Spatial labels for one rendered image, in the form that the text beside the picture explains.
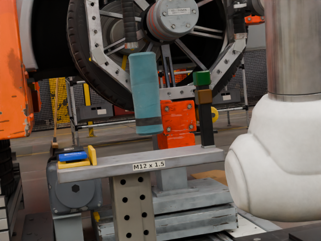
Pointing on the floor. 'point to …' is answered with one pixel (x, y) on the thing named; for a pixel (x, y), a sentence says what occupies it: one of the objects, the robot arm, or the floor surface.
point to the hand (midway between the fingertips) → (238, 12)
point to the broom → (55, 124)
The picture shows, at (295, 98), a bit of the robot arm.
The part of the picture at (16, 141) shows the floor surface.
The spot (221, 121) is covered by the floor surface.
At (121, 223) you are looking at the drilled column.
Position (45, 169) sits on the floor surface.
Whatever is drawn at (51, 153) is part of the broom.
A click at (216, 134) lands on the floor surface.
